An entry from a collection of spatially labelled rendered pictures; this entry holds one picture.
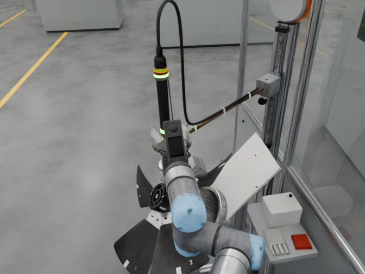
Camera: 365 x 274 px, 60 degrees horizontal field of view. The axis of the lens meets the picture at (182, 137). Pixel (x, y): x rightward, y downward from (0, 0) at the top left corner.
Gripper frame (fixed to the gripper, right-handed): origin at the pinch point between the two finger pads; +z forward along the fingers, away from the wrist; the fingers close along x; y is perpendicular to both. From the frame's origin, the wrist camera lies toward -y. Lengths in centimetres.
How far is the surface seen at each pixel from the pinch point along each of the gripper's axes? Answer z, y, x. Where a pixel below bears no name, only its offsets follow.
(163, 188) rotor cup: 15.7, 39.6, -2.1
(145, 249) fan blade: 7, 65, -13
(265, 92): 38, 13, 48
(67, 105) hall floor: 349, 166, -110
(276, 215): 18, 71, 52
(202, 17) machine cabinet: 537, 107, 133
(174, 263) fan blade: -13.8, 47.7, -2.5
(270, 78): 42, 8, 51
